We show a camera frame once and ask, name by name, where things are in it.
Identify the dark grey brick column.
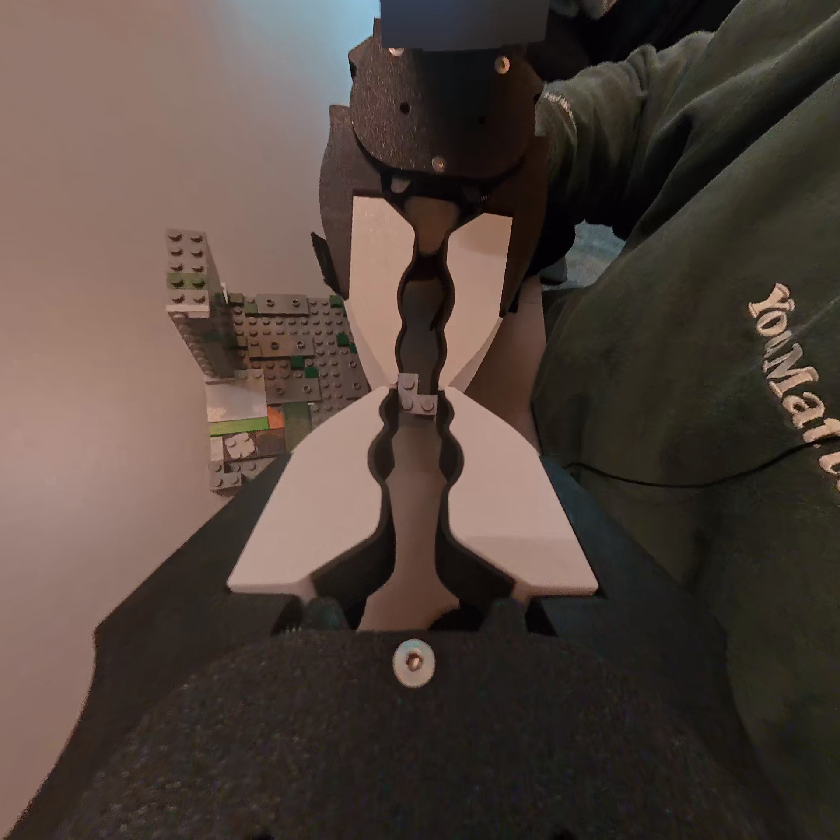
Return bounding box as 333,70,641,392
400,279,448,385

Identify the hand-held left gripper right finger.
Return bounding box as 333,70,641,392
437,387,601,602

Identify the person's right forearm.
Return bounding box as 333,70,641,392
535,29,742,263

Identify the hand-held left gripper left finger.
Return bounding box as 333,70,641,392
226,386,400,601

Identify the grey green brick build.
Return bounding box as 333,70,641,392
165,228,368,496

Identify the person's green sweatshirt torso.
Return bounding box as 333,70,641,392
528,0,840,840

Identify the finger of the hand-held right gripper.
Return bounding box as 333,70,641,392
344,193,422,391
437,212,515,394

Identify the small light grey brick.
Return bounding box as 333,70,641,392
397,373,439,416

